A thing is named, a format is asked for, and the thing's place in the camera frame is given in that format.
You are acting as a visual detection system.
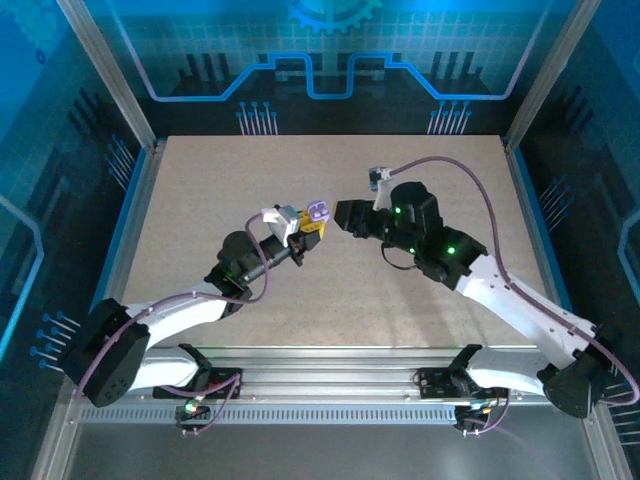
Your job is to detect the lavender earbud charging case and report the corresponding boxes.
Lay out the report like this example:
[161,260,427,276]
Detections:
[306,199,335,223]

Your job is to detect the blue table edge strip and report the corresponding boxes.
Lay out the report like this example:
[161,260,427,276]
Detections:
[74,147,151,361]
[513,147,589,362]

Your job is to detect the small circuit board with LED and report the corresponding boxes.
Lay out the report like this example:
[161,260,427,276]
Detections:
[455,399,501,431]
[175,399,211,426]

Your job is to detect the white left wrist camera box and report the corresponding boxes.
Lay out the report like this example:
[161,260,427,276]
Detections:
[259,203,305,247]

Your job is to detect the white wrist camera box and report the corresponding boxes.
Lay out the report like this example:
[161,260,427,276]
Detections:
[368,167,399,211]
[259,203,305,247]

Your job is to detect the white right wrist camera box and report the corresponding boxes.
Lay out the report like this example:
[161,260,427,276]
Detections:
[368,167,399,211]

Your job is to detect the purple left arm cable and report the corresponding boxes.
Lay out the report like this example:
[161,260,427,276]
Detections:
[74,212,277,396]

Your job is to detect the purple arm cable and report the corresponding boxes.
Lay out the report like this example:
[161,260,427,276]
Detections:
[74,212,277,396]
[392,155,640,405]

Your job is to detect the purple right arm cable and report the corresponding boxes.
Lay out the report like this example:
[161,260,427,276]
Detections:
[392,155,640,405]

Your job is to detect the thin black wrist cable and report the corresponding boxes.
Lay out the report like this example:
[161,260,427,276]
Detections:
[380,243,419,271]

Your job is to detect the aluminium side rail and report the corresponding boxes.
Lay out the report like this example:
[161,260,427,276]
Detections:
[92,139,169,351]
[502,139,574,351]

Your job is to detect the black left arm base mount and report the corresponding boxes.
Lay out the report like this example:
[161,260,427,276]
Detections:
[207,367,244,401]

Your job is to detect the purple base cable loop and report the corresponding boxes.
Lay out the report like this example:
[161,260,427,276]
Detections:
[459,384,512,437]
[174,373,242,437]

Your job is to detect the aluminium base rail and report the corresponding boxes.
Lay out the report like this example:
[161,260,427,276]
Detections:
[74,344,601,407]

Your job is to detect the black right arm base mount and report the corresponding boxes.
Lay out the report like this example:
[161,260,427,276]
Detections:
[417,367,454,401]

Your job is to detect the aluminium frame post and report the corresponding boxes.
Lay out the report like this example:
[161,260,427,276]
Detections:
[53,0,160,151]
[501,0,587,151]

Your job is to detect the slotted grey cable duct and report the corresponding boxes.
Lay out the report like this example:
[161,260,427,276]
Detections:
[79,405,464,426]

